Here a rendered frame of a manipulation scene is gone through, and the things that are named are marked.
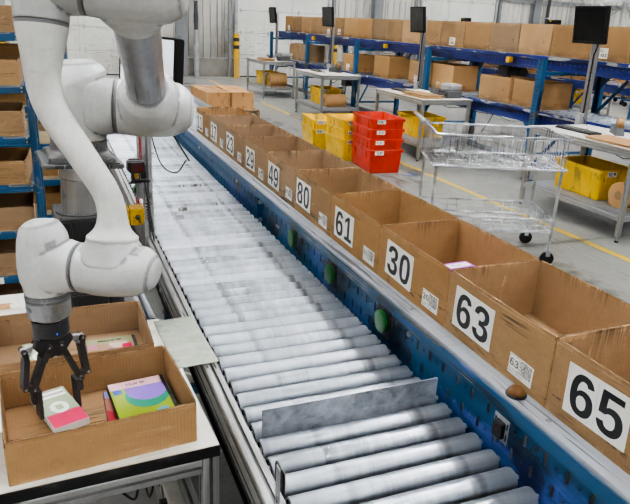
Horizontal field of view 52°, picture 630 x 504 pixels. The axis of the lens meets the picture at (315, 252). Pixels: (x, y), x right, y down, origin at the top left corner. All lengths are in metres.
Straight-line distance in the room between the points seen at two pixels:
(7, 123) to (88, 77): 1.07
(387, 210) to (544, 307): 0.83
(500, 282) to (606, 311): 0.28
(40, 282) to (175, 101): 0.69
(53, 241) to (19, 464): 0.44
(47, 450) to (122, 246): 0.43
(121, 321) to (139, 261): 0.68
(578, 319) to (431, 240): 0.57
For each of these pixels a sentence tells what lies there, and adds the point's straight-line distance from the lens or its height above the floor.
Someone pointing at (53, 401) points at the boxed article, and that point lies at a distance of 1.60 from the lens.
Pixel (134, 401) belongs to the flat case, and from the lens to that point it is 1.56.
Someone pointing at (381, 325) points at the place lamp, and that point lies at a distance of 1.90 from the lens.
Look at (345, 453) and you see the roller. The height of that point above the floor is 0.74.
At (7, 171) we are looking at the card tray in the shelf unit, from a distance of 2.94.
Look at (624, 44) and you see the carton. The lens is 7.49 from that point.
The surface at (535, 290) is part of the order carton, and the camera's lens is 1.89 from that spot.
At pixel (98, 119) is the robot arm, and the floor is 1.36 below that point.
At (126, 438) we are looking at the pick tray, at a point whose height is 0.80.
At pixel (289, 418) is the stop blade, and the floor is 0.77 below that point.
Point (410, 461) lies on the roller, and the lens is 1.50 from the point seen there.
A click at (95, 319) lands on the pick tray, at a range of 1.95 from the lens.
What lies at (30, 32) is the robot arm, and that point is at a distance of 1.36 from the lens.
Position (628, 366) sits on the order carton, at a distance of 1.61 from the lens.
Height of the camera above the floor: 1.64
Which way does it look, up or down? 20 degrees down
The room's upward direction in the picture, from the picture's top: 3 degrees clockwise
